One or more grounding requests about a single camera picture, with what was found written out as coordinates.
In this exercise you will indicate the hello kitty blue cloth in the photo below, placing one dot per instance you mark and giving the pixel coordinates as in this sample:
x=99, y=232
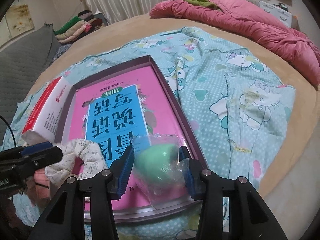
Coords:
x=238, y=108

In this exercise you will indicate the orange towel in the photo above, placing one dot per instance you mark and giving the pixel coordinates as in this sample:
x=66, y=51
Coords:
x=42, y=187

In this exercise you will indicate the stack of folded clothes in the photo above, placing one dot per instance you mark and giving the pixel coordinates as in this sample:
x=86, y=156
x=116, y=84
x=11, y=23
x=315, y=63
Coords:
x=81, y=25

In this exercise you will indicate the white floral scrunchie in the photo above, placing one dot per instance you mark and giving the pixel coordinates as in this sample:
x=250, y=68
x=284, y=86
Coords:
x=87, y=151

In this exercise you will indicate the grey quilted sofa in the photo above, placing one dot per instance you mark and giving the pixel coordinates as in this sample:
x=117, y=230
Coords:
x=21, y=65

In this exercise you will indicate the pink blue book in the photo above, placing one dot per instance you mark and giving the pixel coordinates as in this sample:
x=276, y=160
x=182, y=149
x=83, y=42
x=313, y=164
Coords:
x=117, y=109

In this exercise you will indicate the wall painting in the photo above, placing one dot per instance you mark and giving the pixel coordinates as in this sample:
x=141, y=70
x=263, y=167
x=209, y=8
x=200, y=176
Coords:
x=15, y=22

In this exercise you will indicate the red white tissue pack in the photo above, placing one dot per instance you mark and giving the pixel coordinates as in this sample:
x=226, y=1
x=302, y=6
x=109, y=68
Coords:
x=42, y=123

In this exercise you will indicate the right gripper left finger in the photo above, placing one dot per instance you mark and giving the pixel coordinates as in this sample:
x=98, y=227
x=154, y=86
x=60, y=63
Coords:
x=121, y=169

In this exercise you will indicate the dark shallow tray box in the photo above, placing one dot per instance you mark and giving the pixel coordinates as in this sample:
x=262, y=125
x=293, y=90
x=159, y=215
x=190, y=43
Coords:
x=172, y=97

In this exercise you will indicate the green sponge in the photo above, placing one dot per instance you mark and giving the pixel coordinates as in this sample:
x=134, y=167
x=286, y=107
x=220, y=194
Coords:
x=157, y=170

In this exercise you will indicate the pink quilt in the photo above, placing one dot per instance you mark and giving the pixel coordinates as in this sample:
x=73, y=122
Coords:
x=248, y=20

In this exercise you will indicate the white drawer cabinet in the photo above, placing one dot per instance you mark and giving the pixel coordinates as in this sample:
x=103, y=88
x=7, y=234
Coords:
x=284, y=16

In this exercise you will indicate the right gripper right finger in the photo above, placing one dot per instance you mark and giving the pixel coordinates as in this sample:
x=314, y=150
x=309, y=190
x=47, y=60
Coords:
x=191, y=171

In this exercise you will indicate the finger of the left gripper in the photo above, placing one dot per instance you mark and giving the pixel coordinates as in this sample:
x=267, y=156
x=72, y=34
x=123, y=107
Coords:
x=45, y=158
x=28, y=150

